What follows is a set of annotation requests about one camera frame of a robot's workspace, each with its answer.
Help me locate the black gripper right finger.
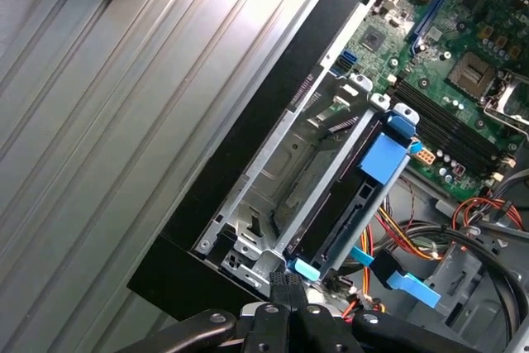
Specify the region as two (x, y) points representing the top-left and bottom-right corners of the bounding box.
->
(288, 274), (476, 353)

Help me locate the metal socket cover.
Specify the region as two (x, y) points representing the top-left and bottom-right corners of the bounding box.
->
(482, 68), (529, 139)

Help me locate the green motherboard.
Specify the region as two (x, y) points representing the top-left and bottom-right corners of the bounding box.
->
(326, 0), (529, 209)

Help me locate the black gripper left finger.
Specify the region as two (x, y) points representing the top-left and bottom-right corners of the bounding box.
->
(127, 272), (292, 353)

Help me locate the metal disk bay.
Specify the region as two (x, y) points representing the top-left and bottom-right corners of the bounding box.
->
(193, 74), (418, 292)

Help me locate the hard disk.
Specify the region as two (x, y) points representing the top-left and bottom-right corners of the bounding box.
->
(283, 111), (419, 284)

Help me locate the orange yellow power wire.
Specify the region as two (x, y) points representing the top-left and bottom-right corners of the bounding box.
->
(346, 231), (388, 317)

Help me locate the CPU socket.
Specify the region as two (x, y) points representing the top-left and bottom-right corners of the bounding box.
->
(447, 50), (497, 90)

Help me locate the black RAM slot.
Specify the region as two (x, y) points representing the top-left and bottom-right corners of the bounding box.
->
(395, 83), (512, 170)
(388, 94), (502, 179)
(391, 88), (508, 174)
(398, 78), (517, 166)

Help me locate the coloured supply wire bundle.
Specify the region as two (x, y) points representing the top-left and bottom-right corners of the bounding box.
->
(374, 179), (529, 329)

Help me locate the blue data wire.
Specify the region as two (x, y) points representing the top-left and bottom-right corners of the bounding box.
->
(349, 245), (442, 309)

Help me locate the black open PC case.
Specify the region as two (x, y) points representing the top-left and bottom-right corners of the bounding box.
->
(126, 0), (529, 353)

